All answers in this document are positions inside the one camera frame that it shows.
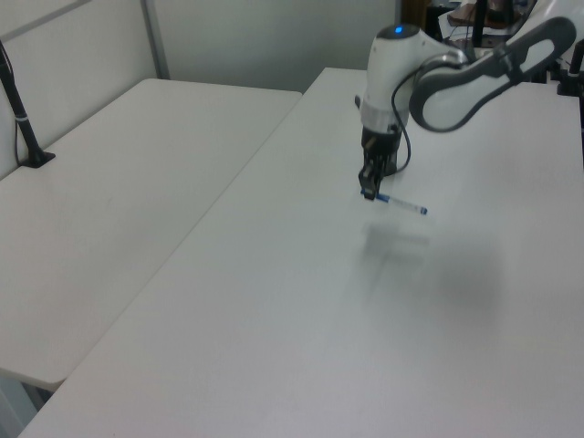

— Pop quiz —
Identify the grey table leg frame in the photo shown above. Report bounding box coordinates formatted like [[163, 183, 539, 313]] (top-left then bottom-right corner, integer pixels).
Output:
[[0, 374, 49, 433]]

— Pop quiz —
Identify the black clamp stand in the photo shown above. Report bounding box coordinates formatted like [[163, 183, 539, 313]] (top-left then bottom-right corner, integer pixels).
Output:
[[555, 43, 584, 98]]

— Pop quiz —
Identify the white marker with blue cap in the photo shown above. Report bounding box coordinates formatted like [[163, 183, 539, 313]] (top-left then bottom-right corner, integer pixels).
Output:
[[360, 187, 430, 217]]

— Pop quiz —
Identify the black cable on robot arm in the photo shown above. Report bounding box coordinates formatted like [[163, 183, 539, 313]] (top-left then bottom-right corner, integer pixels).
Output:
[[391, 62, 414, 175]]

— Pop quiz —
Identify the black pole stand with base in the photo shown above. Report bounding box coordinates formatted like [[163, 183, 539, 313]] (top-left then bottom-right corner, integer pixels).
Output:
[[0, 38, 57, 170]]

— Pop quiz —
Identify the white side table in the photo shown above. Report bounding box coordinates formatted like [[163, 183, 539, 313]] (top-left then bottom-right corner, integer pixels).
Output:
[[0, 78, 305, 391]]

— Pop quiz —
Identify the thin black background pole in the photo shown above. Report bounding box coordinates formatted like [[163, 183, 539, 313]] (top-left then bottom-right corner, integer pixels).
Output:
[[473, 0, 488, 48]]

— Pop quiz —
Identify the grey partition frame post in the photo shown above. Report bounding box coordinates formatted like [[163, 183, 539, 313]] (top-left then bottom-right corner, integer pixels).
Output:
[[140, 0, 171, 81]]

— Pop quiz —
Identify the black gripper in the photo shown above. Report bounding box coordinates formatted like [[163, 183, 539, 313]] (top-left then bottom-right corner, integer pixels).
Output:
[[359, 125, 403, 203]]

